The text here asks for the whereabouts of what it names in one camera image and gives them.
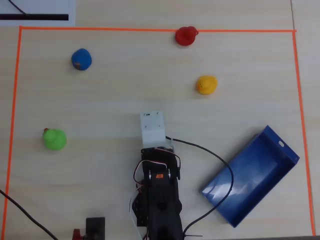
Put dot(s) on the white gripper camera mount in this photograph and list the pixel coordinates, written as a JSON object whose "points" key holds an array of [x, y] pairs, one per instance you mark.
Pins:
{"points": [[152, 125]]}

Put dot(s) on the blue rubber duck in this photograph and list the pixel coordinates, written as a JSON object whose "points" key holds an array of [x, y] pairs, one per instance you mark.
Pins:
{"points": [[81, 59]]}

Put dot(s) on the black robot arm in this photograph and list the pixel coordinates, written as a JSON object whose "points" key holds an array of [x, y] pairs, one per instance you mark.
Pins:
{"points": [[162, 200]]}

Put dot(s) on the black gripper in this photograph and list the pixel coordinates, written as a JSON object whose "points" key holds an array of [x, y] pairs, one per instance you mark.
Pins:
{"points": [[148, 153]]}

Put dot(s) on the small black box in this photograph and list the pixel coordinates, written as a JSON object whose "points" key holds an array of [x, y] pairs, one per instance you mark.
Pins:
{"points": [[95, 226]]}

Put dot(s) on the yellow rubber duck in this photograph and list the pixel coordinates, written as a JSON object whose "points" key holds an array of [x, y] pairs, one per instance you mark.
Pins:
{"points": [[207, 85]]}

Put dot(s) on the orange tape strip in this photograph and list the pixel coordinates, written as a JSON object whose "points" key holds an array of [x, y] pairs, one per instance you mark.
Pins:
{"points": [[125, 29], [13, 112], [301, 112]]}

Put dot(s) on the blue rectangular box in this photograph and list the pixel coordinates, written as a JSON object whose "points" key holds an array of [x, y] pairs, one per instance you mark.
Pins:
{"points": [[252, 175]]}

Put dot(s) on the green rubber duck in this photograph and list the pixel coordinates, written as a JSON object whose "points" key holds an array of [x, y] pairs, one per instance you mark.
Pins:
{"points": [[55, 140]]}

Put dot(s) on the red rubber duck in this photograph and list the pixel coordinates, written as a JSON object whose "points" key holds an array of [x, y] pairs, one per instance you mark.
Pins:
{"points": [[185, 36]]}

